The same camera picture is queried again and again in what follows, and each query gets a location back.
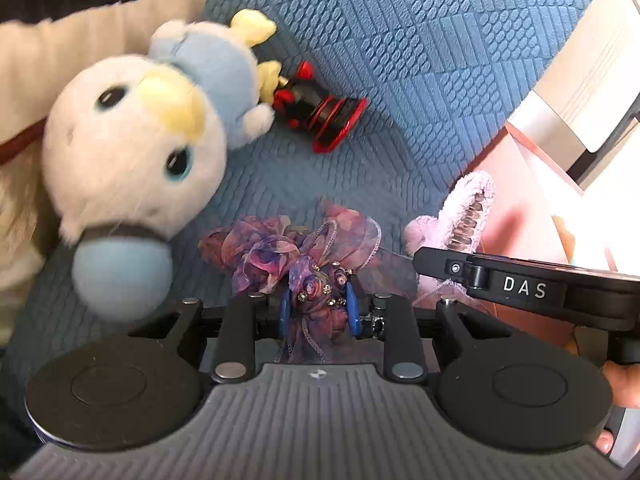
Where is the red black figurine toy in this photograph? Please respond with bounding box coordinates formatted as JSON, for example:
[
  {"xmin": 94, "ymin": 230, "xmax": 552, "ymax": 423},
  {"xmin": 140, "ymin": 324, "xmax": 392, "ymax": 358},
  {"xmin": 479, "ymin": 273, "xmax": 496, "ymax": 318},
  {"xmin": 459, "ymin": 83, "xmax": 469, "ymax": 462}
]
[{"xmin": 272, "ymin": 61, "xmax": 369, "ymax": 154}]

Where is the white blue penguin plush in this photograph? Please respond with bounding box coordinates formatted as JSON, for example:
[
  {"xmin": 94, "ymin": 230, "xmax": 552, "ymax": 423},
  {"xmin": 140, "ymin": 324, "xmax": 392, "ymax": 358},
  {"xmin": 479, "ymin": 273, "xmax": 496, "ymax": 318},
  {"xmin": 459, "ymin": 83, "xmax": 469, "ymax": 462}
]
[{"xmin": 42, "ymin": 9, "xmax": 281, "ymax": 322}]

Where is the blue textured bed cover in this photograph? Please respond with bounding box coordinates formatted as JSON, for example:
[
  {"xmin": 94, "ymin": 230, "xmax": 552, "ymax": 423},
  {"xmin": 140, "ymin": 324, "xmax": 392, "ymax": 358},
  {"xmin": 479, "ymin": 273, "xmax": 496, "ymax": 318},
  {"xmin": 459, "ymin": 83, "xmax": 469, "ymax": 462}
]
[{"xmin": 0, "ymin": 0, "xmax": 614, "ymax": 411}]

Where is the pink storage box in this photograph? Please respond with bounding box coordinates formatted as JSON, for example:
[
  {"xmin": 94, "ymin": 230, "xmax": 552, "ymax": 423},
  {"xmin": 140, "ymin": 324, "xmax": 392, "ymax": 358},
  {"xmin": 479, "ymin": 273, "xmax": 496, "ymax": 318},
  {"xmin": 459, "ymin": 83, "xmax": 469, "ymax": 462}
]
[{"xmin": 464, "ymin": 121, "xmax": 640, "ymax": 346}]

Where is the pink fluffy hair clip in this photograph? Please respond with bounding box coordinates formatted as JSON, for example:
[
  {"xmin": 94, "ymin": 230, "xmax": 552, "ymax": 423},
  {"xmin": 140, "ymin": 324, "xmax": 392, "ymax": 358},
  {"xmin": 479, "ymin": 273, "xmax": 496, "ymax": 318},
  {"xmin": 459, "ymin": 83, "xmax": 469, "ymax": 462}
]
[{"xmin": 402, "ymin": 170, "xmax": 495, "ymax": 315}]

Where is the person's right hand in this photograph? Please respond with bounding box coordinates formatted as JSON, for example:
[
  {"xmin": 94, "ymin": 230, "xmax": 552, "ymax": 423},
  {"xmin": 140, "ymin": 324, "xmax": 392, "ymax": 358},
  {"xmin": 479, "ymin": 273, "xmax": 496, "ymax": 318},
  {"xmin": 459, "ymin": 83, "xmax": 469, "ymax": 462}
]
[{"xmin": 565, "ymin": 334, "xmax": 640, "ymax": 454}]

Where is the purple floral fabric scrunchie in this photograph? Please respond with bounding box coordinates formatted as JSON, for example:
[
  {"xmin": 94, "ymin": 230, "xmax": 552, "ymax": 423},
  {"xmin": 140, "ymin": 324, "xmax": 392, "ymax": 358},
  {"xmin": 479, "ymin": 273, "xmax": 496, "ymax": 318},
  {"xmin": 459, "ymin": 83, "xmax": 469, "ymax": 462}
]
[{"xmin": 198, "ymin": 200, "xmax": 382, "ymax": 364}]

